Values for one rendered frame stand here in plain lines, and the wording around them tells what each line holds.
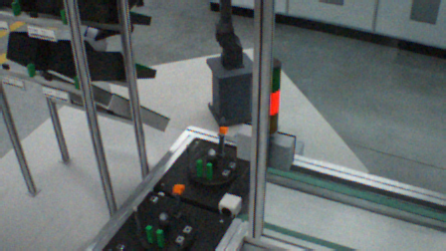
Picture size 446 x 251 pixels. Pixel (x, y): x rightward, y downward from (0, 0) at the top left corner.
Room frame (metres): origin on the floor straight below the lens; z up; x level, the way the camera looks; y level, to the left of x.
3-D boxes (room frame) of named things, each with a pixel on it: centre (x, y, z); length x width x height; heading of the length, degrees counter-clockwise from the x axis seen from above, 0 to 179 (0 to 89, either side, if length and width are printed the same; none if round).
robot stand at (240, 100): (1.44, -0.05, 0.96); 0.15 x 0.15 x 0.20; 18
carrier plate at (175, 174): (1.00, 0.02, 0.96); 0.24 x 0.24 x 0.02; 64
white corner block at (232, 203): (0.87, -0.02, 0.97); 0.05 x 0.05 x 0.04; 64
